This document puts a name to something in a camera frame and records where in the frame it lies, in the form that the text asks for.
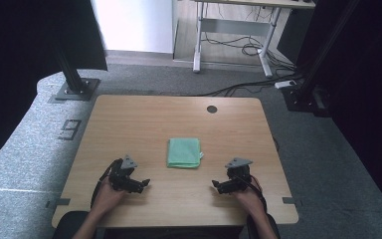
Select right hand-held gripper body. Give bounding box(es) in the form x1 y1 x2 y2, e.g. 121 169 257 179
225 156 254 193

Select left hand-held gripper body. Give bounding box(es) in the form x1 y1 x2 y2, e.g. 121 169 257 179
107 153 139 192

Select green cloth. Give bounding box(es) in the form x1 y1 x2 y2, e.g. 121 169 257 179
165 136 205 170

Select person's right hand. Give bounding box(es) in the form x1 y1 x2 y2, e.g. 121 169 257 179
232 188 267 217

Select person's left hand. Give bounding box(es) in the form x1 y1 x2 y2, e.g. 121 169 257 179
92 178 127 216

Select person's dark-clothed legs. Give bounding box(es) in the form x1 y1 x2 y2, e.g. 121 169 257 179
52 210 282 239

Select black metal stand square base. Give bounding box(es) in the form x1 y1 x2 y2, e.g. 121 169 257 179
51 29 101 102

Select black metal stand dark base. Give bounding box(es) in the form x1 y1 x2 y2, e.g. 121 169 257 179
281 0 361 118

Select white power strip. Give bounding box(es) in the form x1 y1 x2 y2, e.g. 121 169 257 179
274 79 298 91

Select white panel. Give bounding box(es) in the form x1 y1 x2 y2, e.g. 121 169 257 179
91 0 175 55

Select black box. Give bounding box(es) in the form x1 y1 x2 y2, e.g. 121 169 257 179
276 8 315 65

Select black curtain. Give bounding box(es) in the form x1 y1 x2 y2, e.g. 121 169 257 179
0 0 109 175
294 0 382 224

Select right gripper black red cable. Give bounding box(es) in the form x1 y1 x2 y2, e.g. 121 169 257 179
244 173 269 213

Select long black floor cable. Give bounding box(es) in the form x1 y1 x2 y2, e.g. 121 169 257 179
195 75 304 99

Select black cable bundle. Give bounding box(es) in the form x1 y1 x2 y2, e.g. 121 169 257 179
200 33 296 73

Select white frame desk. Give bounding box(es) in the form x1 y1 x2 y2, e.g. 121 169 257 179
191 0 317 80

